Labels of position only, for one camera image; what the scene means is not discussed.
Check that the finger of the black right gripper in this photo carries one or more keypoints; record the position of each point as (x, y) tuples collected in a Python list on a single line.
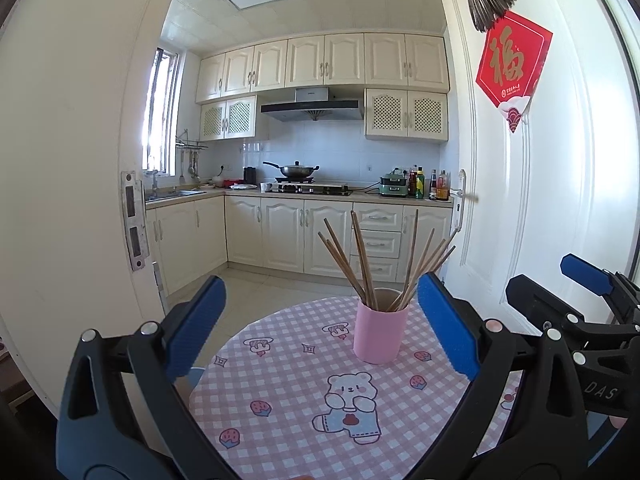
[(540, 307), (620, 294)]

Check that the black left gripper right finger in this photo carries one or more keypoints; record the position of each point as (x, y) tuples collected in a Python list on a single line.
[(546, 433)]

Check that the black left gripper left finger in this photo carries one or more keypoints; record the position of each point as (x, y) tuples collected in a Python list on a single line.
[(98, 434)]

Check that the white kitchen door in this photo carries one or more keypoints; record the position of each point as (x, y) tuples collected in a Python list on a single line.
[(566, 179)]

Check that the kitchen faucet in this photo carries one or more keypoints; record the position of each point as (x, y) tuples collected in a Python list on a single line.
[(154, 189)]

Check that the kitchen window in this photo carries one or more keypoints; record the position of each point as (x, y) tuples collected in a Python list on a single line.
[(157, 134)]

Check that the person right hand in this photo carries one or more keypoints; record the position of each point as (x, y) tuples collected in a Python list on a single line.
[(617, 422)]

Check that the blue round stool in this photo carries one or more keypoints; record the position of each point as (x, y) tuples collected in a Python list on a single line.
[(194, 376)]

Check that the wooden chopstick in cup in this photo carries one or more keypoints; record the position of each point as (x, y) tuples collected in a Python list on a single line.
[(438, 257), (343, 262), (417, 270), (328, 245)]

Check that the dark sauce bottle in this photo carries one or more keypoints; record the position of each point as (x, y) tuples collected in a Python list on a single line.
[(432, 186)]

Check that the pink chopstick holder cup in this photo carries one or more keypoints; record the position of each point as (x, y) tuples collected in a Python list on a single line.
[(378, 334)]

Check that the cream lower cabinets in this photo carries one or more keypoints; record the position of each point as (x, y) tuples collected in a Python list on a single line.
[(194, 234)]

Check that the cream cabinets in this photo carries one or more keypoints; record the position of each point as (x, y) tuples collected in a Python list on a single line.
[(194, 234), (401, 79)]

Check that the pink checkered tablecloth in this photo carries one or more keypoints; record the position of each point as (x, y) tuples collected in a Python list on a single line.
[(287, 398)]

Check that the green bottle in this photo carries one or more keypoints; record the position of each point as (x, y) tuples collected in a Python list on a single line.
[(420, 183)]

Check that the green electric cooker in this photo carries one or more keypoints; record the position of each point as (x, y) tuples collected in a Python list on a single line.
[(395, 183)]

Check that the red fu door decoration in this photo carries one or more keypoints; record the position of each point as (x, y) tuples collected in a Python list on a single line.
[(511, 64)]

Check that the cream upper cabinets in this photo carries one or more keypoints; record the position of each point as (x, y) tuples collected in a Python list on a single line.
[(401, 79)]

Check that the black gas stove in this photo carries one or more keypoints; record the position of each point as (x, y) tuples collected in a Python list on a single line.
[(312, 188)]

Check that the black kettle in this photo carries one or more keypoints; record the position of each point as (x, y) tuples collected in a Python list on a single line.
[(250, 175)]

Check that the wok on stove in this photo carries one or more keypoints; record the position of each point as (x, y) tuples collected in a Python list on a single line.
[(296, 172)]

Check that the black range hood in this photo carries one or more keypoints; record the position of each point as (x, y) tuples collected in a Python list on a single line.
[(314, 104)]

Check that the silver door handle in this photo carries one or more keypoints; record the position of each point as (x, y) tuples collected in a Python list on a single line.
[(461, 198)]

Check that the door frame strike plate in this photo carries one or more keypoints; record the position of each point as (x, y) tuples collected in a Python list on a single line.
[(133, 216)]

